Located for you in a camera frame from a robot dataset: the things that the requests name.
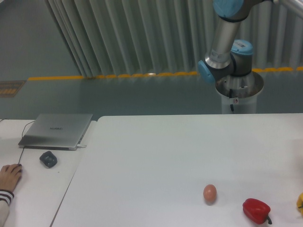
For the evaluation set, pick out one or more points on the person's hand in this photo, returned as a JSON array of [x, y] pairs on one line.
[[8, 180]]

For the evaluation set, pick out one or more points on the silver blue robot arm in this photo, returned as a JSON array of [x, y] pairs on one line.
[[224, 59]]

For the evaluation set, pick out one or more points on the striped sleeve forearm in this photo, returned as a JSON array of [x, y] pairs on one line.
[[6, 198]]

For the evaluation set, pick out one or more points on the small black device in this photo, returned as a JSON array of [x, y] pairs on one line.
[[48, 159]]

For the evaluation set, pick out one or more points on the silver laptop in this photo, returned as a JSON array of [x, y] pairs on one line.
[[56, 131]]

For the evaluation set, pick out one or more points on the grey corrugated curtain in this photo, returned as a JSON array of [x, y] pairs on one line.
[[128, 37]]

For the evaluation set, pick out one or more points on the brown egg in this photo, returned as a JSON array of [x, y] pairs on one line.
[[210, 193]]

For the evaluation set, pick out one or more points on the red bell pepper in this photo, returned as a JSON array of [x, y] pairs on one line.
[[257, 211]]

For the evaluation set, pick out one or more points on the yellow bell pepper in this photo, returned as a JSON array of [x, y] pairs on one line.
[[299, 203]]

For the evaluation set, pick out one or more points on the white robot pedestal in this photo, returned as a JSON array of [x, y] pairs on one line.
[[239, 95]]

